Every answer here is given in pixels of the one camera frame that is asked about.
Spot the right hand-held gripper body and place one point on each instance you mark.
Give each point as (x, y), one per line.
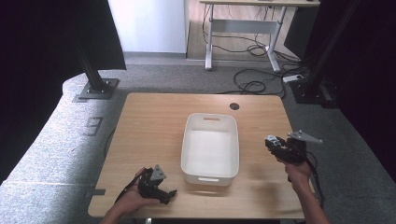
(292, 149)

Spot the person's left hand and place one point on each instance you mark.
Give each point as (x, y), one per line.
(130, 200)

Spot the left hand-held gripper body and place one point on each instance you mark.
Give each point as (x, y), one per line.
(152, 183)

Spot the white-legged wooden desk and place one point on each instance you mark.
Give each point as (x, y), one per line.
(249, 26)

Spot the white power strip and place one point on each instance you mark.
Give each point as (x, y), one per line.
(292, 78)

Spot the small grey white object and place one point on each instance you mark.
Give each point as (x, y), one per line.
(273, 140)

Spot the person's right hand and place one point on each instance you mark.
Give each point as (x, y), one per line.
(297, 172)

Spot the dark curtain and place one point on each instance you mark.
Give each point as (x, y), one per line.
(367, 77)
(46, 62)

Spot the white plastic bin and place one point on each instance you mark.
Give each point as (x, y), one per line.
(211, 149)

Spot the black metal stand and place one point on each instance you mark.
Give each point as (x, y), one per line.
(95, 81)
(317, 77)

